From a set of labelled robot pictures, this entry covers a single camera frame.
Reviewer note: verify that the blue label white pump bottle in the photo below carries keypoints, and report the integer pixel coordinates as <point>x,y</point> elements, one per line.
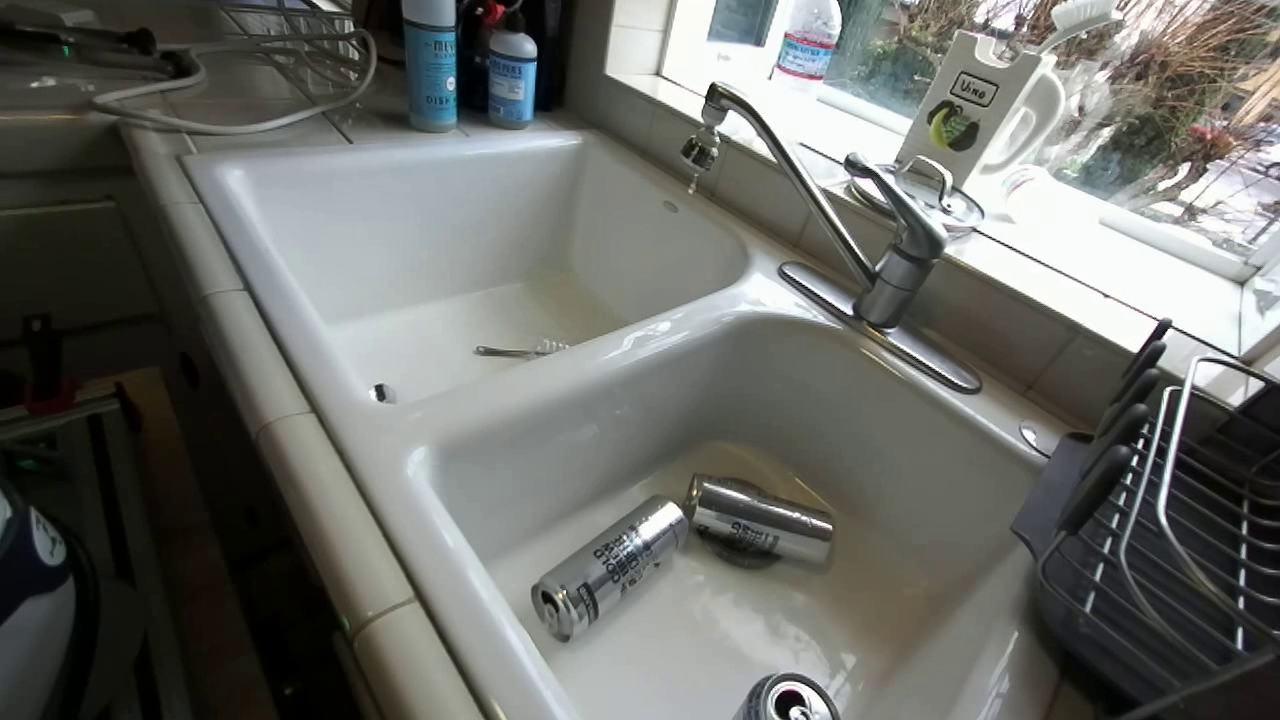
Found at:
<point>430,72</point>

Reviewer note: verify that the white double basin sink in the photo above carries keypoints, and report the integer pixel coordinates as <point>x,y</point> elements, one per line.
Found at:
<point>403,253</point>

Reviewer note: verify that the small blue bottle red cap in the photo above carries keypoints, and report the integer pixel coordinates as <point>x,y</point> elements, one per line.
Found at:
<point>510,78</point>

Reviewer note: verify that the clear plastic water bottle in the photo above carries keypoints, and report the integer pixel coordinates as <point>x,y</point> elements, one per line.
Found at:
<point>811,42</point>

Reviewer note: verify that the sink drain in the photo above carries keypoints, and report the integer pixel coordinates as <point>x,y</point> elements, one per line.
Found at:
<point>790,698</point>

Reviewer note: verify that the shiny steel tumbler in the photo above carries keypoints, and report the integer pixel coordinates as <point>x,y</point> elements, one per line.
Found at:
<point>766,522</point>

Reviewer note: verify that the silver printed slim can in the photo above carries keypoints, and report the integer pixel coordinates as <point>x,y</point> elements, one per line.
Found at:
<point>606,567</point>

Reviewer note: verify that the chrome kitchen faucet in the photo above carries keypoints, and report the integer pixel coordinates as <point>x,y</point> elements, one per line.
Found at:
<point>897,273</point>

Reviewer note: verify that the white pitcher with green logo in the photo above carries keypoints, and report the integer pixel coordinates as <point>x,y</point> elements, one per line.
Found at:
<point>964,114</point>

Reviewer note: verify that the dark blue white appliance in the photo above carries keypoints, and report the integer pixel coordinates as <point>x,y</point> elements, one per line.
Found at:
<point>30,615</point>

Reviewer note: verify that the window with white frame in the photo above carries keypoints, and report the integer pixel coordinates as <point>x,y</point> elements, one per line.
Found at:
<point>1173,121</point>

